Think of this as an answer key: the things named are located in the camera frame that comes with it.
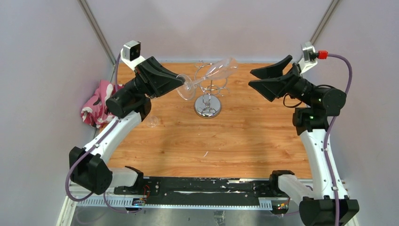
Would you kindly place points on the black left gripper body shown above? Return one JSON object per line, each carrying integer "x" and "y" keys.
{"x": 144, "y": 80}

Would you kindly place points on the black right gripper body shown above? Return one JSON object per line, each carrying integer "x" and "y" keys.
{"x": 301, "y": 88}

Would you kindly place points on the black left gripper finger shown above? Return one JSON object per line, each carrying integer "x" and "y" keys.
{"x": 163, "y": 74}
{"x": 168, "y": 86}

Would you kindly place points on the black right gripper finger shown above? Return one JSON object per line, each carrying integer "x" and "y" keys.
{"x": 272, "y": 71}
{"x": 273, "y": 88}

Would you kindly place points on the clear wine glass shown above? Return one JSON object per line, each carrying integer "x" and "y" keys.
{"x": 151, "y": 121}
{"x": 218, "y": 71}

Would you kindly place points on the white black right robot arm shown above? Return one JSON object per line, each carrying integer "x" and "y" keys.
{"x": 327, "y": 203}

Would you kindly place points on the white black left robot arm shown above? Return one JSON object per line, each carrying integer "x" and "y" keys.
{"x": 89, "y": 173}

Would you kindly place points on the chrome spiral wine glass rack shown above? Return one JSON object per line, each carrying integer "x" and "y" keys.
{"x": 208, "y": 105}

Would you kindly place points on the pink camouflage cloth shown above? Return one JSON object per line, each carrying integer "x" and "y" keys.
{"x": 95, "y": 112}

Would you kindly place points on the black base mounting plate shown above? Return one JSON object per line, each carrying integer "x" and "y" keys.
{"x": 206, "y": 192}

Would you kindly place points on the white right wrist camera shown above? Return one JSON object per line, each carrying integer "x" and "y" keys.
{"x": 310, "y": 57}

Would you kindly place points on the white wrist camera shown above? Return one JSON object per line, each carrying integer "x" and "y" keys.
{"x": 310, "y": 57}
{"x": 130, "y": 54}

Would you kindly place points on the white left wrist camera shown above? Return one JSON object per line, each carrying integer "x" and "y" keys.
{"x": 130, "y": 54}

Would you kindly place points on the aluminium frame rail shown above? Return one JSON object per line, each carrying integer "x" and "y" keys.
{"x": 135, "y": 203}

